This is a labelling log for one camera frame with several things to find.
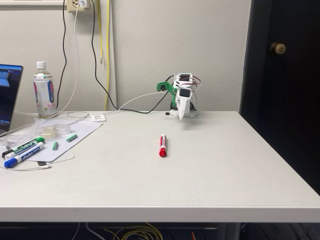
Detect red dry-erase marker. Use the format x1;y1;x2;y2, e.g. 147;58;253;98
158;133;168;158

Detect green dry-erase marker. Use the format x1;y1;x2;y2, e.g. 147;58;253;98
4;135;46;161

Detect blue dry-erase marker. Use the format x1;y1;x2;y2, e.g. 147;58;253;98
3;141;46;169

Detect white adapter box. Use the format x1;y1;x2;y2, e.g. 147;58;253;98
89;112;107;123

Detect brass door knob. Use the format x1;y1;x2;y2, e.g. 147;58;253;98
269;42;287;56

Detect white paper sheet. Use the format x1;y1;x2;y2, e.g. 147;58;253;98
24;120;104;162

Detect dark door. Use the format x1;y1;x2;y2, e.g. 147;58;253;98
239;0;320;196

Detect white mesh mat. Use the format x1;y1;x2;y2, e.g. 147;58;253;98
37;149;76;165

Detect grey table leg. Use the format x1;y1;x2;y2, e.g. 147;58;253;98
216;222;242;240

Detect plastic drink bottle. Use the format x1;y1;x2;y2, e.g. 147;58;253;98
32;61;58;120

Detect clear plastic bag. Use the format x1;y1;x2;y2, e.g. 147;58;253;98
0;117;48;152

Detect grey laptop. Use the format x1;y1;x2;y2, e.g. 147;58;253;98
0;64;37;138

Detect red black servo wires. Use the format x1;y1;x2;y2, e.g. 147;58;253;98
188;76;202;91

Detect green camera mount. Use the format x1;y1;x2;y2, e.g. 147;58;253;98
156;80;179;109

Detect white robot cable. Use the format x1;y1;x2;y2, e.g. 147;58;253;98
102;91;176;116

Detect dark camera cable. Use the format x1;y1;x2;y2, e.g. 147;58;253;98
89;0;176;115

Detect long yellow cable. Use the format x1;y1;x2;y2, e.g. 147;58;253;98
104;0;111;111

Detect white charger cable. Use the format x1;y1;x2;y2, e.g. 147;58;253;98
0;2;90;138

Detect yellow cable coil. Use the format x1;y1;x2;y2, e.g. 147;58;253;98
103;222;164;240

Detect thin black power cable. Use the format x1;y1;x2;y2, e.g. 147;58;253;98
56;0;68;113

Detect beige wall outlet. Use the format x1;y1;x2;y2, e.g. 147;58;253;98
66;0;91;14

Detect white cable under table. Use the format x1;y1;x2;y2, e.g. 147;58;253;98
85;221;107;240

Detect thin white cable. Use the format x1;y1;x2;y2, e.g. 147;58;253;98
0;164;53;172

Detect white wall trim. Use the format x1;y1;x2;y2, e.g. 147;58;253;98
0;0;66;7

